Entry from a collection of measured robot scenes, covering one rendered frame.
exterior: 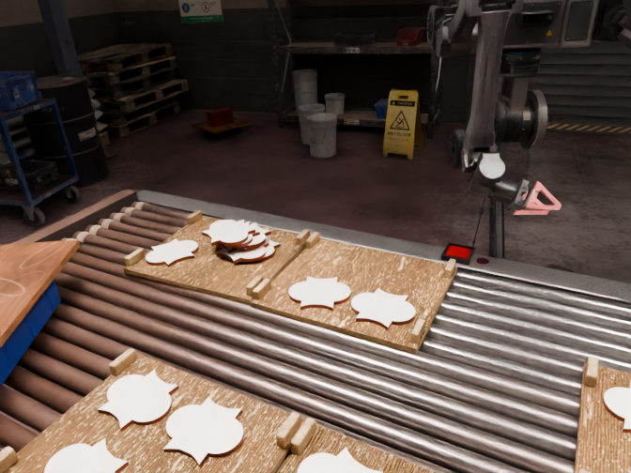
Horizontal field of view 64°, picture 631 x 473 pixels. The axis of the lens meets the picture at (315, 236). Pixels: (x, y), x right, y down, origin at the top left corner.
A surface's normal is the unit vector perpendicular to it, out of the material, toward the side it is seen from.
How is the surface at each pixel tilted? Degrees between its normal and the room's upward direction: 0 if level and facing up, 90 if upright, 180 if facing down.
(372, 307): 0
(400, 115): 75
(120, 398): 0
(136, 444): 0
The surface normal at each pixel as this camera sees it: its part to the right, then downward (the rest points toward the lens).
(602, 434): -0.05, -0.88
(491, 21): -0.02, 0.58
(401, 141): -0.44, 0.26
